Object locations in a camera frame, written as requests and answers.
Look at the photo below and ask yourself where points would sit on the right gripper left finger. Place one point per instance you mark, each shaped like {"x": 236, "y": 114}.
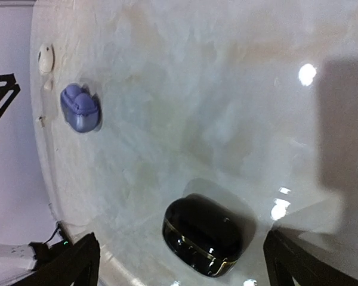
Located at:
{"x": 73, "y": 264}

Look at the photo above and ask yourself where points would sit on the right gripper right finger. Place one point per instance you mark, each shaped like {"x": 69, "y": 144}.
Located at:
{"x": 288, "y": 263}

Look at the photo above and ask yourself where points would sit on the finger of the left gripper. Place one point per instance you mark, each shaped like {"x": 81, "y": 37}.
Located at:
{"x": 8, "y": 91}

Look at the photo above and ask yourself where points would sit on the white earbud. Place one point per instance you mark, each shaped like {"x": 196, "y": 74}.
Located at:
{"x": 48, "y": 85}
{"x": 41, "y": 121}

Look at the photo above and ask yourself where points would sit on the white earbud case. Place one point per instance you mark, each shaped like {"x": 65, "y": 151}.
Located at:
{"x": 46, "y": 58}

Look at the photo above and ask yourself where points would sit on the purple earbud charging case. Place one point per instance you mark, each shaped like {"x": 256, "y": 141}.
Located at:
{"x": 80, "y": 110}

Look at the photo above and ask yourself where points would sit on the black earbud case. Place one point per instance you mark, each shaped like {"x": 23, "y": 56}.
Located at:
{"x": 203, "y": 234}

